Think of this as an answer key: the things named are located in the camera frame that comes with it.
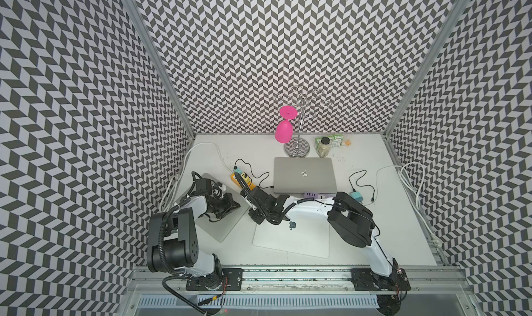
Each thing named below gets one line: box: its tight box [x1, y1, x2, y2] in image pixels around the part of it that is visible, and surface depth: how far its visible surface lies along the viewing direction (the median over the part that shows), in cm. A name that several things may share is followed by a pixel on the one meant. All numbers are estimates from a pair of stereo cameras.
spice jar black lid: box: [317, 136, 331, 158], surface depth 105 cm
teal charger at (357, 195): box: [349, 191, 364, 202], surface depth 96 cm
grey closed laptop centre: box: [272, 156, 338, 195], surface depth 107 cm
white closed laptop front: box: [252, 198, 334, 259], surface depth 82 cm
